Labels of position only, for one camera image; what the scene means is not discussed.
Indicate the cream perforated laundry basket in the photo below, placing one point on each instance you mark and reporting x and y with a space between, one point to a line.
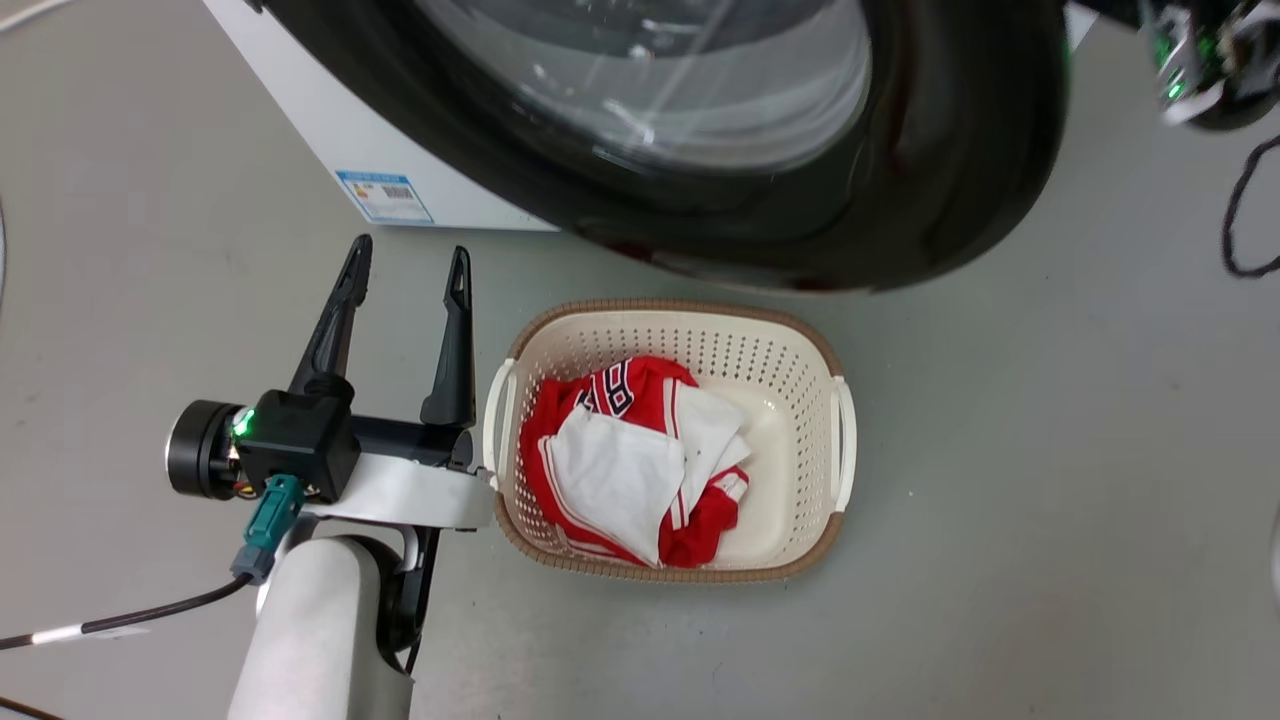
790 470

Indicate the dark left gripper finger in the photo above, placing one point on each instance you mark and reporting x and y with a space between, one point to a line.
455 350
335 320

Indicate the blue energy label sticker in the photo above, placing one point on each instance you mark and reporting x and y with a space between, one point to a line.
385 196

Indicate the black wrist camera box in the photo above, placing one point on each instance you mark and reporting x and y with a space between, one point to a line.
300 440

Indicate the black round washing machine door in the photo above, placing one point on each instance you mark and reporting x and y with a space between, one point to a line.
960 150

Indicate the red and white garment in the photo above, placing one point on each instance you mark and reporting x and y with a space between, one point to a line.
620 470

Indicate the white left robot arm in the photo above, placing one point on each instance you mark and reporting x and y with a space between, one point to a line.
315 630

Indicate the white washing machine body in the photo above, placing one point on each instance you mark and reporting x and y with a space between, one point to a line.
330 120

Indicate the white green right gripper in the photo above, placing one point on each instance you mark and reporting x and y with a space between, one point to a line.
1205 60

